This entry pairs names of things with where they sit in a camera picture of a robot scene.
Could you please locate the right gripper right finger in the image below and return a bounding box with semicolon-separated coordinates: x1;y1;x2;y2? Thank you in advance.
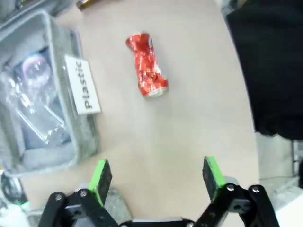
196;156;280;227

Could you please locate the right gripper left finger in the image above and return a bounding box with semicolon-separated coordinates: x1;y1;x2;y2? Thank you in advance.
41;158;119;227

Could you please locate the grey fabric basket labelled Plastic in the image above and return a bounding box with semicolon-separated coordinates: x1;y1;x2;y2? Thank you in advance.
0;10;103;178

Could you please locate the crushed red drink can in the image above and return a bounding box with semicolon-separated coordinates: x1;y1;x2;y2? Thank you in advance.
125;30;170;99

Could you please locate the grey fabric basket labelled Bottle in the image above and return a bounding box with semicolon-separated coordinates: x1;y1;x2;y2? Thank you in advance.
0;0;47;27

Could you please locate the white work table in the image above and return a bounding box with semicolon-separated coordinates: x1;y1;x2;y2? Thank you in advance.
269;177;303;213

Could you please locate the white Plastic label card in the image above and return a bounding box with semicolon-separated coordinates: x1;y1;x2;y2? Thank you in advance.
64;54;102;116

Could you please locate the clear plastic water bottle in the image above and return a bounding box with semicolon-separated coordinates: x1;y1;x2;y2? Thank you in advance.
0;53;67;145

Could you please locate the person in black clothing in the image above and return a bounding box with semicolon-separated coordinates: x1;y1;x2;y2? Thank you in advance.
222;0;303;140

